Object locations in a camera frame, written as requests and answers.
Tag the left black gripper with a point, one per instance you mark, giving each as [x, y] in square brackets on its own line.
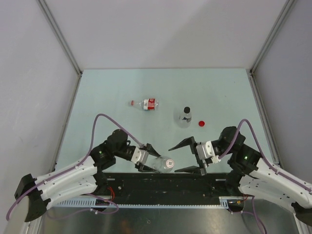
[144, 168]

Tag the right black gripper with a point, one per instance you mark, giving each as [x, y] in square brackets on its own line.
[203, 163]

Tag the large clear unlabeled bottle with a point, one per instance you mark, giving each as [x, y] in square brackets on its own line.
[158, 163]

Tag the white bottle cap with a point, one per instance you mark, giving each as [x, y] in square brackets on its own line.
[169, 163]

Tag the small clear blue-label bottle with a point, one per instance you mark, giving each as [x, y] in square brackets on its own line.
[184, 120]

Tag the black bottle cap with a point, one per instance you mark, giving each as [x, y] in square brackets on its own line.
[186, 110]

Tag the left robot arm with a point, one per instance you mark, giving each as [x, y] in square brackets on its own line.
[85, 176]

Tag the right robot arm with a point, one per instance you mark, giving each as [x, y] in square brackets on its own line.
[252, 174]

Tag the red bottle cap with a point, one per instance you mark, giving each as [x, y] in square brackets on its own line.
[201, 123]

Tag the clear red-label bottle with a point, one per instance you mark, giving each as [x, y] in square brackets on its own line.
[149, 104]

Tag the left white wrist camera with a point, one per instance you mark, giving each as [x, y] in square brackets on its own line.
[139, 156]

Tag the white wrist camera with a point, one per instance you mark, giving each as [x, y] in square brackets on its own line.
[206, 152]
[139, 156]

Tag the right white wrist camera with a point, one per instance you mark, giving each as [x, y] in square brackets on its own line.
[206, 152]

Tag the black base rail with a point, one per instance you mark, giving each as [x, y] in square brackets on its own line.
[166, 189]

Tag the right aluminium frame post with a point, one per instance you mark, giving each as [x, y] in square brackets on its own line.
[273, 33]

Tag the aluminium frame post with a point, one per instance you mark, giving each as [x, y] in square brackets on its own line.
[273, 33]
[58, 34]

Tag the left aluminium frame post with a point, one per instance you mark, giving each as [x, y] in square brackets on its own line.
[58, 34]

